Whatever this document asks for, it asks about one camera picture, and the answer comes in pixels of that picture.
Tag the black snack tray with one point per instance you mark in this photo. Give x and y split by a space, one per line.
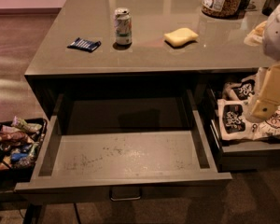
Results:
12 173

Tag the rear popcorn bag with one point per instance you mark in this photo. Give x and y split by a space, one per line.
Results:
239 91

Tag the grey right drawer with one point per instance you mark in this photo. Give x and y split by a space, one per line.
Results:
236 155

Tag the front popcorn bag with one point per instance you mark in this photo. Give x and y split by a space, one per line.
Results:
234 126

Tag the blue snack packet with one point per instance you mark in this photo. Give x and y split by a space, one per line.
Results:
84 45

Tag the large jar of nuts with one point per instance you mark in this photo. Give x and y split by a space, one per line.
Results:
220 8

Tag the green white soda can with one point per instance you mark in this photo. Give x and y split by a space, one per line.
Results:
123 26

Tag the popcorn bag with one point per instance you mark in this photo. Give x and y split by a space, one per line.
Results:
234 126
239 91

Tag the grey drawer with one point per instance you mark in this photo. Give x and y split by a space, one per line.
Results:
124 150
236 155

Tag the blue snack wrapper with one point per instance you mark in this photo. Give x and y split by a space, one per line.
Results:
17 156

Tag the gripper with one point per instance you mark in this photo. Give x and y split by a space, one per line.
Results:
277 34

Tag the grey counter cabinet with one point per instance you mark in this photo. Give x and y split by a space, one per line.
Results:
223 44

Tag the grey top drawer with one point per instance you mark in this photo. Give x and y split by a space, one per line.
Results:
124 150

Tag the yellow sponge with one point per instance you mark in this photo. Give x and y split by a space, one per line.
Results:
180 37

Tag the green snack wrapper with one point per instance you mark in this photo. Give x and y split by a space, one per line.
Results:
23 125

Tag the brown snack wrapper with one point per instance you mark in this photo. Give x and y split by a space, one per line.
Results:
16 137

